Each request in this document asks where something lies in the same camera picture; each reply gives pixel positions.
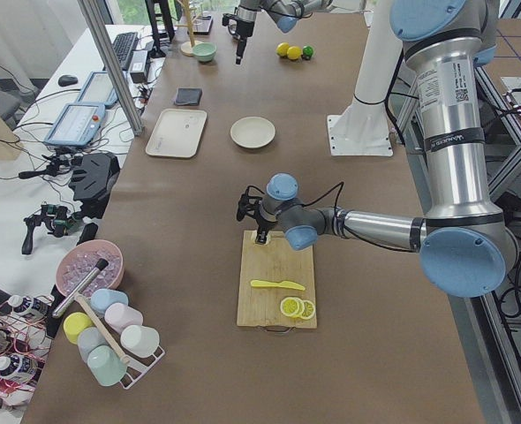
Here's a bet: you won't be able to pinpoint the blue plastic cup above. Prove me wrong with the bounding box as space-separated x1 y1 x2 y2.
90 289 129 314

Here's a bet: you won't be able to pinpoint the blue teach pendant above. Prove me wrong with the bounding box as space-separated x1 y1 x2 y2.
77 71 118 108
43 102 106 148

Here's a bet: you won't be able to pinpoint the black keyboard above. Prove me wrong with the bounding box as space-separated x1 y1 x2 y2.
112 32 139 71

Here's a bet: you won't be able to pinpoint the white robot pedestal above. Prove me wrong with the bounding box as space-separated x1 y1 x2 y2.
327 1 403 156

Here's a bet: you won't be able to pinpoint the yellow lemon near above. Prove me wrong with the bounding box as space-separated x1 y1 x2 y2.
285 46 303 61

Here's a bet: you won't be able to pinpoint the yellow plastic cup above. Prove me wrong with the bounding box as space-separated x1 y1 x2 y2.
64 312 94 345

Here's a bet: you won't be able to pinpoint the pink bowl of ice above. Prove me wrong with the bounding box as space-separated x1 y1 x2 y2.
56 239 125 297

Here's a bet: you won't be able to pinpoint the bamboo cutting board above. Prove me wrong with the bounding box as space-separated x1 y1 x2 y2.
237 231 318 329

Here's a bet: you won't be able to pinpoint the grey folded cloth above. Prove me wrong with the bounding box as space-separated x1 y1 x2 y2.
173 87 202 106

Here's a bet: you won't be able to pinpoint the blue teach pendant near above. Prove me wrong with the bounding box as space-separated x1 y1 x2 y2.
43 102 106 148

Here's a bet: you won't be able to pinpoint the aluminium frame post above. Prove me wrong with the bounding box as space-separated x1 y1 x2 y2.
78 0 144 136

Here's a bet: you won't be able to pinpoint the yellow plastic knife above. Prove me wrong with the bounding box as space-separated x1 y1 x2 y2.
250 279 306 292

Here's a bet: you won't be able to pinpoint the mint green bowl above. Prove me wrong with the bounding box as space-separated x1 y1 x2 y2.
193 42 217 64

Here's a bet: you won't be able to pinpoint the mint green plastic cup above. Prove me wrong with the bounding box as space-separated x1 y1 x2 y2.
87 345 127 387

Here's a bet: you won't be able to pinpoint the pink plastic cup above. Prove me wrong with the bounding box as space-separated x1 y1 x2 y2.
104 302 143 334

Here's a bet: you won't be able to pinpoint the yellow lemon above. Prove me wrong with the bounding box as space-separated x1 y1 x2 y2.
276 42 290 57
285 46 303 61

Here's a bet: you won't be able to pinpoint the white wire cup rack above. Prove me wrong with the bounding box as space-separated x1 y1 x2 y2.
119 345 166 390

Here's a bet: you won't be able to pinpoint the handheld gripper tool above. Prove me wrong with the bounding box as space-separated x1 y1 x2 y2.
21 203 84 255

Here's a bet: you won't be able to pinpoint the black computer mouse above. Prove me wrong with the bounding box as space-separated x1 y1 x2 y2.
57 74 79 87

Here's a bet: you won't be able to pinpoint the cream rectangular tray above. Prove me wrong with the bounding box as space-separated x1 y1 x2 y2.
145 109 208 159

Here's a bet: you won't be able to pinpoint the yellow lemon far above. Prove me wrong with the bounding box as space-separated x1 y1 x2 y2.
276 42 290 57

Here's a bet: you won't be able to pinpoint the green lime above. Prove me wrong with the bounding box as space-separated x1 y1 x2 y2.
302 45 314 60

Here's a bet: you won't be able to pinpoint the lemon slices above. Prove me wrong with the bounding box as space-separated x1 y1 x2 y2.
280 297 316 321

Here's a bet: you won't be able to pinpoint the blue teach pendant far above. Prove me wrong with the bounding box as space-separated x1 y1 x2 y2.
77 71 118 108

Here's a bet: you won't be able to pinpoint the black device housing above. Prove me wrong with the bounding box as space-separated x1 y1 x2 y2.
68 152 120 219

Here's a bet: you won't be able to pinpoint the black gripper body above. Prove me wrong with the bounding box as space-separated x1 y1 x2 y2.
236 185 269 225
222 13 254 39

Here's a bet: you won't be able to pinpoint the cream round plate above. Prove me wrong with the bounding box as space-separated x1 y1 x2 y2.
230 117 276 149

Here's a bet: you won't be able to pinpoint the grey plastic cup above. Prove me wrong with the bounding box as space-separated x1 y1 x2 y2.
77 327 108 363

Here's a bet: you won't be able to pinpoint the wooden cup tree stand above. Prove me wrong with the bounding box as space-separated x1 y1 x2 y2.
177 0 201 57

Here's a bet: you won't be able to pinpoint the white plastic cup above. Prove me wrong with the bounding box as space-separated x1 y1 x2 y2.
120 325 160 358

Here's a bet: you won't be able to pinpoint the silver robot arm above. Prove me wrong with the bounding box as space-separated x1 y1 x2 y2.
222 0 332 64
237 1 518 298

